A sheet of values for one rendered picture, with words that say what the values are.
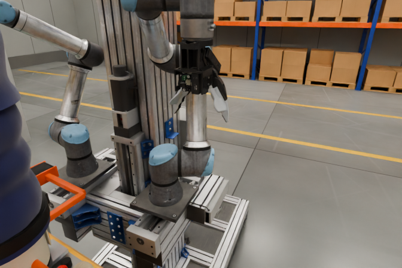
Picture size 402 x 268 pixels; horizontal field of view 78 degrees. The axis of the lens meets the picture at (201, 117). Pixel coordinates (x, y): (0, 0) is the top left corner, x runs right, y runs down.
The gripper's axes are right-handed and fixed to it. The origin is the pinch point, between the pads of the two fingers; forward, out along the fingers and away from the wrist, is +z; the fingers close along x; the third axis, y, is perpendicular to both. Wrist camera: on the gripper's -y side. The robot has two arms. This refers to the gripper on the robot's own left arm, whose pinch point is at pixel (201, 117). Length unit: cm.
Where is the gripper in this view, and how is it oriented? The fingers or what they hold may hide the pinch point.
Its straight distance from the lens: 66.4
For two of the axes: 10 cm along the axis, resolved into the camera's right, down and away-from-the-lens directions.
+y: -4.0, 3.5, -8.5
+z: 0.0, 9.3, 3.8
